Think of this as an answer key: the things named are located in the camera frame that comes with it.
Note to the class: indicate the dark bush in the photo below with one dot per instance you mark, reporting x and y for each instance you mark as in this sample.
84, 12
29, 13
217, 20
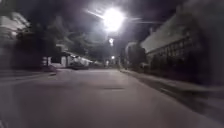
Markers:
135, 56

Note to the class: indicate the vehicle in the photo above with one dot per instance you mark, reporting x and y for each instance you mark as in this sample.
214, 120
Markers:
78, 66

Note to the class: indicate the grey asphalt road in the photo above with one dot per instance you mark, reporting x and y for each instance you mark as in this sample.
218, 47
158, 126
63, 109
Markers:
100, 106

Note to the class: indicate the bright street lamp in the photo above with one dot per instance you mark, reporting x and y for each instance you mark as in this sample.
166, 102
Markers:
113, 19

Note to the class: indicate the pale concrete sidewalk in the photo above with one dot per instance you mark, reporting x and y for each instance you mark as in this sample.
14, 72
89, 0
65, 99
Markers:
173, 85

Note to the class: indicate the long building with windows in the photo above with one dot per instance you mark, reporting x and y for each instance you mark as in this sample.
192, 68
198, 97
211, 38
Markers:
173, 43

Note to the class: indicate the grey pavement strip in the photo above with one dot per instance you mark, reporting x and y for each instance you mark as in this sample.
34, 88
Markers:
20, 74

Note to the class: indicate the pale building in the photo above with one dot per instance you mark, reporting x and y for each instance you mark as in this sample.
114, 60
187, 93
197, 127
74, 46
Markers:
13, 36

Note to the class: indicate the low white wall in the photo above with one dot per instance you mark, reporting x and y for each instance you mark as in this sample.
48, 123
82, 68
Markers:
71, 60

